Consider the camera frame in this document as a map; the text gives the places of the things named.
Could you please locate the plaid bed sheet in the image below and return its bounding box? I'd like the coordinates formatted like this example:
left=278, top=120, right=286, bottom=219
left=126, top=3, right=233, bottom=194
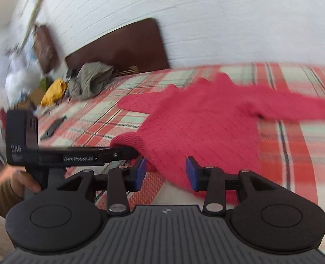
left=37, top=62, right=325, bottom=264

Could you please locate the yellow cloth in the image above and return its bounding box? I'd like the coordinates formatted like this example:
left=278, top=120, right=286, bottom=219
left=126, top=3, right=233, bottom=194
left=41, top=78, right=68, bottom=107

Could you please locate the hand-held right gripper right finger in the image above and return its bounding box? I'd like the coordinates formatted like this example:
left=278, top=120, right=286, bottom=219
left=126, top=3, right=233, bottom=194
left=186, top=156, right=273, bottom=215

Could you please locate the olive grey garment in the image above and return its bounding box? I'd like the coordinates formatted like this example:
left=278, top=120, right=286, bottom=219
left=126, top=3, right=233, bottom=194
left=67, top=62, right=115, bottom=101

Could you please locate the person's left hand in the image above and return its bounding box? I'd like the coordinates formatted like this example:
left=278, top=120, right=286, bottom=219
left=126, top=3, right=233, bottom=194
left=12, top=170, right=43, bottom=199

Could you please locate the red knitted sweater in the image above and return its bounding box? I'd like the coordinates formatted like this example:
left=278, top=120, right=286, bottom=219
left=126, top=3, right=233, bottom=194
left=110, top=73, right=325, bottom=207

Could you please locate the brown headboard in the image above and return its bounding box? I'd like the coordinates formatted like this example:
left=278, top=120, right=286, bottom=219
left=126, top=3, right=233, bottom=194
left=65, top=18, right=171, bottom=75

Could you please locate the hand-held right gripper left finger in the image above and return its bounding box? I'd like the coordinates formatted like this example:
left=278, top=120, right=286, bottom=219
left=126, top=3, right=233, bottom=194
left=56, top=156, right=148, bottom=215

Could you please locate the white plastic bag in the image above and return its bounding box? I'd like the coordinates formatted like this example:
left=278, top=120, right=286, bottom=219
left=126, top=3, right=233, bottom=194
left=5, top=56, right=45, bottom=95

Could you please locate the brown paper bag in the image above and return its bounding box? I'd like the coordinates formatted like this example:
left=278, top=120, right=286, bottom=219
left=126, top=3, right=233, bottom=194
left=33, top=24, right=59, bottom=73

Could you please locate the black flat object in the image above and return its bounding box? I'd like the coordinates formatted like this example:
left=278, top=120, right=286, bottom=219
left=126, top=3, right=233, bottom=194
left=40, top=116, right=67, bottom=141

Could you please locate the person's left forearm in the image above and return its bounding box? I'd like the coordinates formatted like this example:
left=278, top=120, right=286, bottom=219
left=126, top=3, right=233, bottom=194
left=0, top=180, right=24, bottom=219

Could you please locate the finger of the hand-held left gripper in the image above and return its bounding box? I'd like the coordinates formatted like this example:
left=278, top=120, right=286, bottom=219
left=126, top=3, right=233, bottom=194
left=96, top=146, right=139, bottom=163

